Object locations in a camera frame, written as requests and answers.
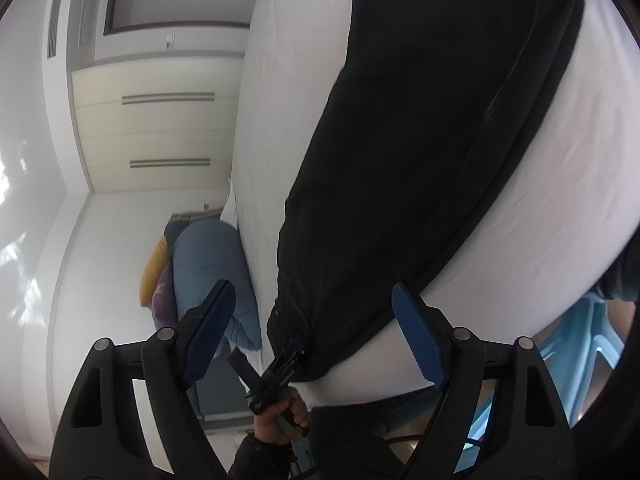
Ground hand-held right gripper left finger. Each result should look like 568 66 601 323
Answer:
48 279 238 480

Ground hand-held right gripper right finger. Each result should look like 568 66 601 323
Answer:
391 281 577 480

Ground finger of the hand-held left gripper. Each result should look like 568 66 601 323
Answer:
228 347 262 394
259 337 314 401

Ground black pants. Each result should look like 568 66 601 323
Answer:
266 0 586 383

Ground person's left forearm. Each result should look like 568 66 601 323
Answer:
227 417 301 480

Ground person's left hand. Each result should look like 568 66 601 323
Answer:
255 390 312 448

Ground purple pillow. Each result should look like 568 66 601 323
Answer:
152 260 177 332

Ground blue folded duvet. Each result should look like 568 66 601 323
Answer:
172 222 264 352

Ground yellow pillow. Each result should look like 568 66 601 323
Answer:
138 235 174 309

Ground light blue plastic stool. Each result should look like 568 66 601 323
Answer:
540 287 628 466

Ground cream wardrobe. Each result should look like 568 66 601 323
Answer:
71 52 247 193

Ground person's leg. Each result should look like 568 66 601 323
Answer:
597 247 640 333

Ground white bed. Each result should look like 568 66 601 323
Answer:
220 0 636 406

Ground white air vent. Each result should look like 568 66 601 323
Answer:
46 0 69 59

